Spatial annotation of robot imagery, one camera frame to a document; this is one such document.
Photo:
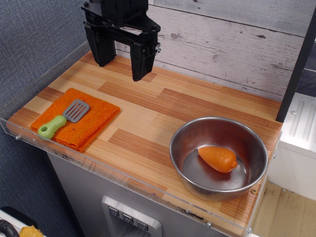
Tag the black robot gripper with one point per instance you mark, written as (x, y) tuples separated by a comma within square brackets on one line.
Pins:
[(125, 21)]

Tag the green handled grey spatula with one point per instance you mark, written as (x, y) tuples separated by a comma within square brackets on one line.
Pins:
[(73, 113)]

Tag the silver metal bowl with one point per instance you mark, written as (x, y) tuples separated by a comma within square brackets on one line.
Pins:
[(202, 180)]

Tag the folded orange cloth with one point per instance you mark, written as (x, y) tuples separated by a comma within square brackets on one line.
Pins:
[(80, 134)]

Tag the grey toy fridge cabinet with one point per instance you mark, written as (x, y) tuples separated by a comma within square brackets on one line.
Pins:
[(85, 189)]

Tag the orange plastic carrot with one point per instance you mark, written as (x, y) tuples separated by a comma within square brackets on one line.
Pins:
[(221, 159)]

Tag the clear acrylic table guard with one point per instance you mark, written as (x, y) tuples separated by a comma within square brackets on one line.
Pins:
[(133, 150)]

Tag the silver dispenser button panel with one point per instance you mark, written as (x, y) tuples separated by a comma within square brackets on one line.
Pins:
[(126, 221)]

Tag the white ribbed side unit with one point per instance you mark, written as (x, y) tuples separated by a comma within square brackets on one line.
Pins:
[(293, 165)]

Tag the dark right shelf post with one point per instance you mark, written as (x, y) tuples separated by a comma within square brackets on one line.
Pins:
[(298, 69)]

